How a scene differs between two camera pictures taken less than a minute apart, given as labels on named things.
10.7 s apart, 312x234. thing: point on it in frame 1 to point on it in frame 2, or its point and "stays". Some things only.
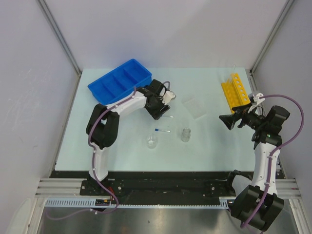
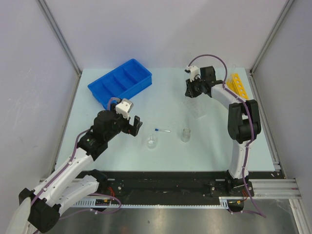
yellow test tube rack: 235,92 stays
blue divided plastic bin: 119,85 stays
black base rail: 151,185 stays
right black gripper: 241,112 to 189,85
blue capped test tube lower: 157,129 stays
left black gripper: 156,114 to 132,129
